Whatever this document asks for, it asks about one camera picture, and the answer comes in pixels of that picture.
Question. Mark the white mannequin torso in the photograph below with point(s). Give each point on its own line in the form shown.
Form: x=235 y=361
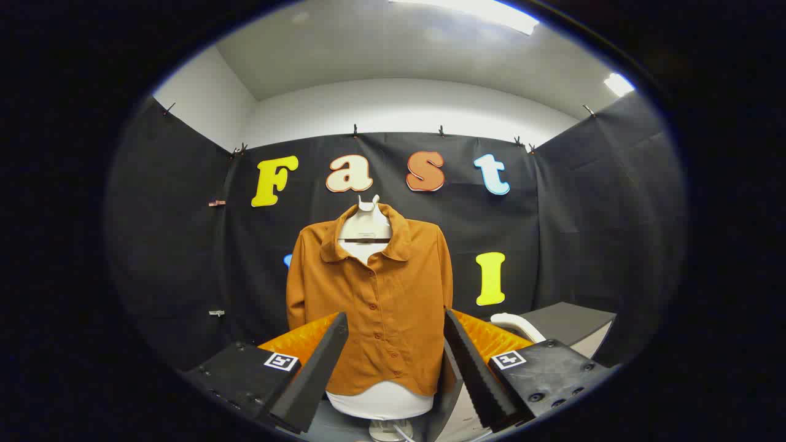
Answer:
x=381 y=402

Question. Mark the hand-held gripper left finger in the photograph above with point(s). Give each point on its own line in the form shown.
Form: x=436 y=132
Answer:
x=313 y=380

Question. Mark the orange button-up shirt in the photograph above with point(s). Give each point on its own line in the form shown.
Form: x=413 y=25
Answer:
x=393 y=294

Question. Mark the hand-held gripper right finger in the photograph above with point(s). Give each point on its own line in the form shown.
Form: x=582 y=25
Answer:
x=479 y=374

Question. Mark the long ceiling light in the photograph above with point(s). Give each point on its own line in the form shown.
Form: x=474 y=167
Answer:
x=485 y=11

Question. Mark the white mannequin stand base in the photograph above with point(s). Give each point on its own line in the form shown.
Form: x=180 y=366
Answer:
x=387 y=431

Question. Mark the small ceiling light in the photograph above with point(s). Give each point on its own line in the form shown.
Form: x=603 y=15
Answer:
x=618 y=84

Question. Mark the white garment steamer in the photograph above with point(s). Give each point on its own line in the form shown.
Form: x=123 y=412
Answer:
x=514 y=321

